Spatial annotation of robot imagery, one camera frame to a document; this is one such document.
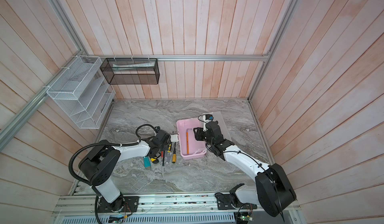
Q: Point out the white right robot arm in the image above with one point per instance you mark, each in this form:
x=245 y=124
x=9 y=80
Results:
x=272 y=189

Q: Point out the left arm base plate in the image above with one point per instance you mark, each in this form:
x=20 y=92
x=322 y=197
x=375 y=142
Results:
x=127 y=204

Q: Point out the orange handled screwdriver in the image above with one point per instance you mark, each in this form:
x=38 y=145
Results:
x=174 y=156

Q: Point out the white wire mesh shelf rack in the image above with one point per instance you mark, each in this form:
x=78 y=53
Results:
x=83 y=96

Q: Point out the pink tool box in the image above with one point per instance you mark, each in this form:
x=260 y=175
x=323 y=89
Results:
x=198 y=148

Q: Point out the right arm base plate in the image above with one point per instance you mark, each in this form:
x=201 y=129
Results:
x=230 y=202

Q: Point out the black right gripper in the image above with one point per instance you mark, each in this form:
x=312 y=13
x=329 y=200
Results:
x=198 y=134

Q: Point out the aluminium mounting rail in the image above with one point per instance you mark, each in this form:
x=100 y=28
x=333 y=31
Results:
x=164 y=203

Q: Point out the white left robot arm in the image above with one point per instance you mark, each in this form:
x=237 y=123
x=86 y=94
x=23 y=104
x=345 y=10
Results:
x=100 y=161

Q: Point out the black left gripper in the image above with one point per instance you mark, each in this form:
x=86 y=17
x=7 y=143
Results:
x=166 y=146

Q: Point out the teal utility knife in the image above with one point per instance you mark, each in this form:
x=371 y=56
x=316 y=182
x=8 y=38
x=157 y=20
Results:
x=147 y=163

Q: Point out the yellow black phillips screwdriver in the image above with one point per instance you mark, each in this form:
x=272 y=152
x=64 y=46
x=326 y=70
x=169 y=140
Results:
x=169 y=147

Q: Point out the black mesh wall basket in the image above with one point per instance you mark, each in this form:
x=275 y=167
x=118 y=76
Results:
x=129 y=71

